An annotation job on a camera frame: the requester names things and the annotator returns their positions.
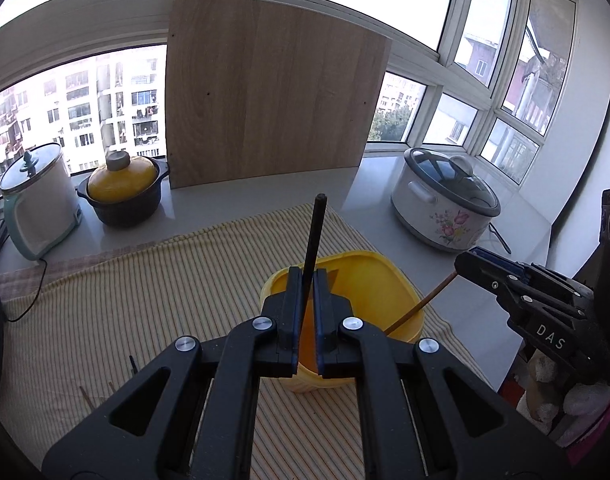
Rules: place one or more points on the light wooden board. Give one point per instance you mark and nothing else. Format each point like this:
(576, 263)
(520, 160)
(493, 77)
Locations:
(275, 95)

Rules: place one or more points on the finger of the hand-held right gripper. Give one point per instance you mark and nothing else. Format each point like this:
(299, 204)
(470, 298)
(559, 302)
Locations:
(500, 259)
(495, 280)

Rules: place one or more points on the yellow striped cloth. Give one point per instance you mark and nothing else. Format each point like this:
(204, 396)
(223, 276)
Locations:
(135, 300)

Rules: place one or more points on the yellow plastic container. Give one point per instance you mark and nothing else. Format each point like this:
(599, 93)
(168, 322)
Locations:
(375, 290)

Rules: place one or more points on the white floral slow cooker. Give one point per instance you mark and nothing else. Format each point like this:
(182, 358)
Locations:
(435, 215)

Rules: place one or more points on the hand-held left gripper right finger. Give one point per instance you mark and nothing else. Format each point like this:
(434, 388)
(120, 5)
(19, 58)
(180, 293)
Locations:
(319, 330)

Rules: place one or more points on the brown cloth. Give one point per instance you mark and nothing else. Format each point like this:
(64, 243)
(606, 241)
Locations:
(25, 280)

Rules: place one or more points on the black ceramic pot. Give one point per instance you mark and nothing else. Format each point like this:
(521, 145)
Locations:
(125, 210)

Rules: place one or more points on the glass lid with teal knob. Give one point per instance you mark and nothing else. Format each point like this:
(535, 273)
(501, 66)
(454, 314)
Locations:
(30, 170)

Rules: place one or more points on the white window frame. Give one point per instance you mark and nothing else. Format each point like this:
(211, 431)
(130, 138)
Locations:
(125, 15)

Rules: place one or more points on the yellow pot lid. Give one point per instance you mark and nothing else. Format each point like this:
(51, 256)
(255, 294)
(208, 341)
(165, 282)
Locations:
(127, 180)

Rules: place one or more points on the white and teal electric cooker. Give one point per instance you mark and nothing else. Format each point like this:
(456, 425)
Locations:
(45, 215)

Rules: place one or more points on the glass slow cooker lid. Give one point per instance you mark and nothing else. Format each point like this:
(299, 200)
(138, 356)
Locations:
(455, 180)

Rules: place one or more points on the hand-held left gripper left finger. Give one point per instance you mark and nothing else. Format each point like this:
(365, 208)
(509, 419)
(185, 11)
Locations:
(294, 310)

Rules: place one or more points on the person's right hand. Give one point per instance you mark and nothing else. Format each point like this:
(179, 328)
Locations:
(542, 385)

